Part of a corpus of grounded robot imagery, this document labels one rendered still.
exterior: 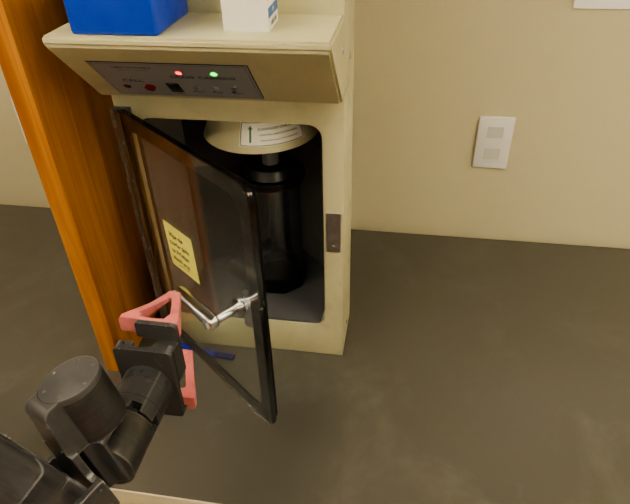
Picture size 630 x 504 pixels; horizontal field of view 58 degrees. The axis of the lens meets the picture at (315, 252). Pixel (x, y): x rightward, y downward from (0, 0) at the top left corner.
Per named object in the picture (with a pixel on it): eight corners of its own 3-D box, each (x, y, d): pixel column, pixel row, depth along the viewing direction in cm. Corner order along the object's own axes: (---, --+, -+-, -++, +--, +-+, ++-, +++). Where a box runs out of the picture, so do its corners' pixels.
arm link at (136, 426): (89, 493, 55) (139, 494, 54) (54, 450, 52) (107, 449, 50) (120, 435, 61) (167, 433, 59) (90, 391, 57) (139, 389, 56)
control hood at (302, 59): (107, 88, 76) (88, 10, 70) (346, 97, 72) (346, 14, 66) (63, 123, 67) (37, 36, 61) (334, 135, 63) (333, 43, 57)
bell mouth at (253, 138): (222, 105, 95) (218, 72, 92) (326, 109, 93) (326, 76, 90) (187, 151, 81) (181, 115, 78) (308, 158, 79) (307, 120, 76)
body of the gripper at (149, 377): (176, 341, 60) (148, 396, 54) (190, 404, 66) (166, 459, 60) (119, 335, 61) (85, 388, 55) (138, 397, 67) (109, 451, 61)
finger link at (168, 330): (199, 280, 66) (169, 336, 58) (207, 325, 70) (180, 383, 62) (144, 275, 67) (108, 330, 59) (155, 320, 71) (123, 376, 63)
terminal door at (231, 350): (170, 321, 100) (118, 105, 77) (277, 427, 82) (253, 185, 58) (166, 323, 100) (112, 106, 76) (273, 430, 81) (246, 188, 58)
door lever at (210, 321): (206, 283, 77) (203, 268, 76) (247, 318, 72) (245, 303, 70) (172, 301, 75) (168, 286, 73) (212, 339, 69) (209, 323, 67)
